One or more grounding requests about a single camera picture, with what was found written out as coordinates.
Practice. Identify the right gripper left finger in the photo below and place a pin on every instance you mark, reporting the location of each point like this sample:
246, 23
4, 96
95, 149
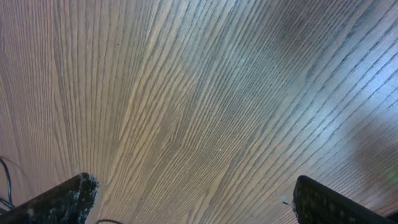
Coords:
68, 203

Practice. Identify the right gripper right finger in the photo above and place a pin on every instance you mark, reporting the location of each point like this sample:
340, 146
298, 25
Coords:
314, 203

